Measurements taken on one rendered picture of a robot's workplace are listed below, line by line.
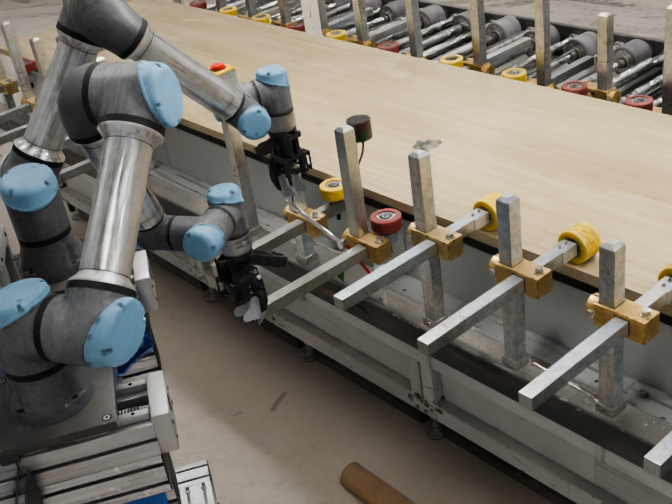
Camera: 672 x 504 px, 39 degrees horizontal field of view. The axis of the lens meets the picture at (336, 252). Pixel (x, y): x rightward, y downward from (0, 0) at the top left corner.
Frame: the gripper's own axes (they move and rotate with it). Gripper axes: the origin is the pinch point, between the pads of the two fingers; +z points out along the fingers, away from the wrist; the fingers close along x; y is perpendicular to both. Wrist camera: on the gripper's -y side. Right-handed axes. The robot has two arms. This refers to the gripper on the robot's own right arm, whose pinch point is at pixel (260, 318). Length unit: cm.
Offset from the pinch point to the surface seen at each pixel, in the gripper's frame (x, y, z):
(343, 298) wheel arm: 26.2, -5.6, -13.4
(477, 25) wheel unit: -58, -143, -18
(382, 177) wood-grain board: -17, -57, -7
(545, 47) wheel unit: -29, -144, -14
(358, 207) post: -2.3, -35.7, -12.6
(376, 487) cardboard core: -1, -26, 75
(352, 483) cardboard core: -9, -24, 77
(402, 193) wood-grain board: -6, -54, -7
